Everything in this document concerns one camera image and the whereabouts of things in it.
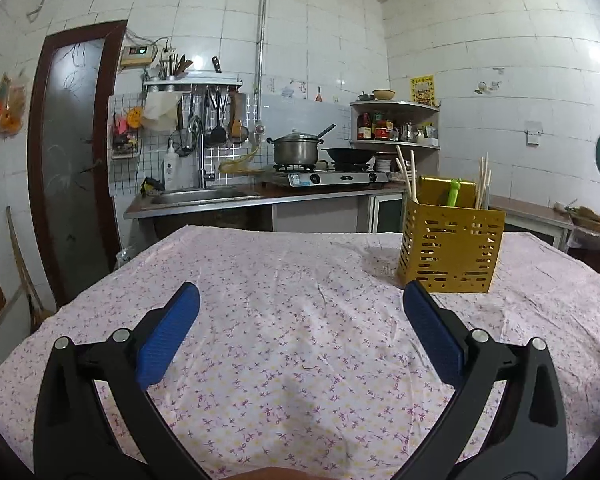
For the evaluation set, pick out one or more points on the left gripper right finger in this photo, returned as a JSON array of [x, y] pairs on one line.
[[528, 436]]

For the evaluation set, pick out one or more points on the dark glass door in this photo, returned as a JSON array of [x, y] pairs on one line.
[[72, 211]]

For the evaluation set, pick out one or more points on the wall utensil rack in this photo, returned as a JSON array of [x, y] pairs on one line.
[[180, 107]]

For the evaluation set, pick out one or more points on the yellow perforated utensil holder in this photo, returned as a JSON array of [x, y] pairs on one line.
[[449, 249]]

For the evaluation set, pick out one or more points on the steel cooking pot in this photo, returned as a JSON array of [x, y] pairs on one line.
[[297, 148]]

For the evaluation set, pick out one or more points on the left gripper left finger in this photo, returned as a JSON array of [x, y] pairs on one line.
[[72, 435]]

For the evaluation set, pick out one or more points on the corner shelf with jars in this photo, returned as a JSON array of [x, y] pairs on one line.
[[385, 126]]

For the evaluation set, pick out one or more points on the cream chopstick long curved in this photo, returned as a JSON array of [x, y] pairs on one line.
[[413, 177]]

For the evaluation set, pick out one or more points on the white soap bottle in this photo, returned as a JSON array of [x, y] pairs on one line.
[[170, 164]]

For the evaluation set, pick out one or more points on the green handled spoon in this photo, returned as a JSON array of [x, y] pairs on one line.
[[454, 192]]

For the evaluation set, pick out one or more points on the white wall socket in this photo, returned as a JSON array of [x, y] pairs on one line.
[[533, 132]]

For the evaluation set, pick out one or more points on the kitchen faucet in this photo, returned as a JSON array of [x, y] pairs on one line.
[[202, 179]]

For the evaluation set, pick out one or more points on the cream chopstick beside blue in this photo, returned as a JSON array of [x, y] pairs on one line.
[[488, 187]]

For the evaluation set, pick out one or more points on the gas stove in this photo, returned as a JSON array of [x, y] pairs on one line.
[[322, 178]]

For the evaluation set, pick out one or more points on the steel kitchen sink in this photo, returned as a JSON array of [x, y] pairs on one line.
[[195, 196]]

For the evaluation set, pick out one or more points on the black wok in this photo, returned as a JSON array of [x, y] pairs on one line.
[[350, 159]]

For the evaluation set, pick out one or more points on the cream chopstick under gripper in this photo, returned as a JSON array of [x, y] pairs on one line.
[[486, 172]]

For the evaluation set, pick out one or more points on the kitchen counter with cabinets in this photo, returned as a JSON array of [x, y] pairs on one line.
[[369, 209]]

